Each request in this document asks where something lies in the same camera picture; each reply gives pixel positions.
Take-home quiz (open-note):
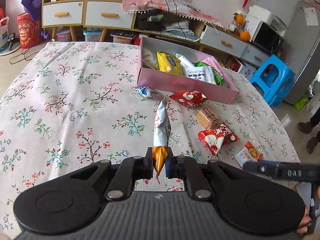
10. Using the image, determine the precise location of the yellow snack bag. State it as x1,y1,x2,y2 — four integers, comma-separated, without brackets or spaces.
156,51,183,75

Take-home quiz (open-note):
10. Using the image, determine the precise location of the red printed bag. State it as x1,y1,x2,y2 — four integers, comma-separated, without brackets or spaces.
17,12,42,49

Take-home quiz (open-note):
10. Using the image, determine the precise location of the white snack pack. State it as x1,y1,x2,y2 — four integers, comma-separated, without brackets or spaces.
182,66,211,83

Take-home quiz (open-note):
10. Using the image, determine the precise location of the pink cardboard box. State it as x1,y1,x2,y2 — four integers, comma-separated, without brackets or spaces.
136,36,240,105

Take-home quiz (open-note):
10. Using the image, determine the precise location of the red white snack bag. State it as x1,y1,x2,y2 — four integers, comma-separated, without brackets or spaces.
169,90,208,108

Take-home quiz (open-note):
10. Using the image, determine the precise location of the grey refrigerator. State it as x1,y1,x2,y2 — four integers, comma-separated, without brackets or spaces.
284,1,319,105

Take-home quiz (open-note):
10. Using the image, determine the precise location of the white microwave oven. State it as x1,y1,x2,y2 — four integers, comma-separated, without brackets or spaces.
245,14,284,55

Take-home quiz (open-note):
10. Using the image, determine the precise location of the purple hat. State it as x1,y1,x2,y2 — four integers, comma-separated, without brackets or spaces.
21,0,42,21

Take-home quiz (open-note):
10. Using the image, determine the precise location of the orange fruit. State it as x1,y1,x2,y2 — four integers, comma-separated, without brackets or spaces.
239,30,251,42

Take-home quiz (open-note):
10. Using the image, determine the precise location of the white shopping bag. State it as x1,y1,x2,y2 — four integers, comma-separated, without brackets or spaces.
0,16,10,51

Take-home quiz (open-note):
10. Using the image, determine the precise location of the green snack pack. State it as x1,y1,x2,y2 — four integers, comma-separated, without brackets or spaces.
194,61,229,88

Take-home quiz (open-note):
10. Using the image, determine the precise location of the blue plastic stool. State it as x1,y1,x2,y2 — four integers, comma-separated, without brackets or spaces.
249,55,295,108

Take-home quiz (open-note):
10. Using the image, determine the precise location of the orange lotus chip bag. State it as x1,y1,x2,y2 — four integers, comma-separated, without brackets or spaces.
152,97,171,184

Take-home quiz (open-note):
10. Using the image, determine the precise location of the pink floral cloth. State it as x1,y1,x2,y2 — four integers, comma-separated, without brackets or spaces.
122,0,223,28

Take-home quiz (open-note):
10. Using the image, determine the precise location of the red white candy pack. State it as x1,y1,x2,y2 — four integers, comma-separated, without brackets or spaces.
198,122,240,155

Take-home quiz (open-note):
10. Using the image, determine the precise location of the blue white small snack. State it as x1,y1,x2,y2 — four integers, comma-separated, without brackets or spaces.
133,86,162,99

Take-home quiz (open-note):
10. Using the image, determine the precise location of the red orange cookie pack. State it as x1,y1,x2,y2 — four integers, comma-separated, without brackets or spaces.
234,141,263,168

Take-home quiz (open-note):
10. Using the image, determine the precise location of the floral tablecloth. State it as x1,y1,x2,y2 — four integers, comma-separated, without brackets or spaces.
1,42,299,238

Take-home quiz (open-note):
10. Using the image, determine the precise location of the brown biscuit pack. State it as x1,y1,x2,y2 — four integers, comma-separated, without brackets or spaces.
196,107,221,130

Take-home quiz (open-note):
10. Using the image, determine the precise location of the pink wafer snack pack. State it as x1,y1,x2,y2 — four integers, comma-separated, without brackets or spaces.
202,56,223,76

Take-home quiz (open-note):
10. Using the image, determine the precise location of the wooden shelf cabinet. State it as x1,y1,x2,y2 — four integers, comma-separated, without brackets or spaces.
42,0,268,67

